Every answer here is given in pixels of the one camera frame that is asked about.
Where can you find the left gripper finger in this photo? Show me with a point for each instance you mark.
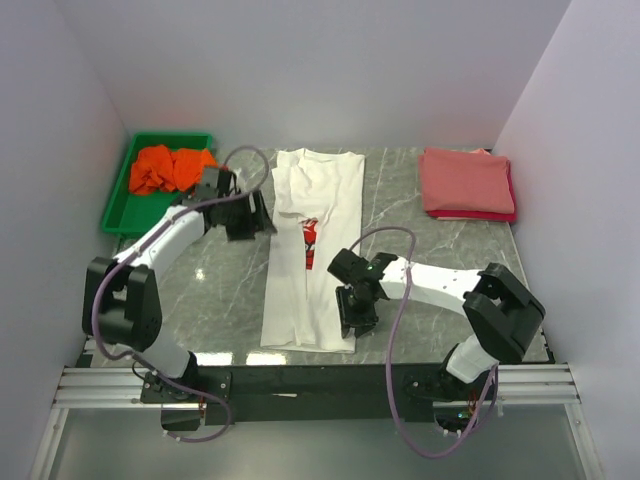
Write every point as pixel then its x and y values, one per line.
pixel 261 218
pixel 240 233

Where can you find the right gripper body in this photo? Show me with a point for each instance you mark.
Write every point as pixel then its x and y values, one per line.
pixel 365 311

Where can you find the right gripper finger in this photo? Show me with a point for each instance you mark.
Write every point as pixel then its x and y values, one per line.
pixel 345 310
pixel 364 324

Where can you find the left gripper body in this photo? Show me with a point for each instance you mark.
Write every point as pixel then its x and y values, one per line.
pixel 237 212

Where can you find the white printed t-shirt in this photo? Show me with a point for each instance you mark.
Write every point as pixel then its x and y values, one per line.
pixel 317 213

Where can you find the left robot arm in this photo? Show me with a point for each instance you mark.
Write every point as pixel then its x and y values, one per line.
pixel 122 308

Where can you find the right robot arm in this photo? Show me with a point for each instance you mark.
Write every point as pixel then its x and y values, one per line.
pixel 503 314

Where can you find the orange t-shirt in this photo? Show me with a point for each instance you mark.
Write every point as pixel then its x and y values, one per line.
pixel 160 169

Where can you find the green plastic tray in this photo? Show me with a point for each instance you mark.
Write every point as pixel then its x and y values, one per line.
pixel 131 215

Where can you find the folded pink t-shirt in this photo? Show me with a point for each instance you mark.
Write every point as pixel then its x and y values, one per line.
pixel 434 162

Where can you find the black base beam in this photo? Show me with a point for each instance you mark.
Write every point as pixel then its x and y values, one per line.
pixel 307 393

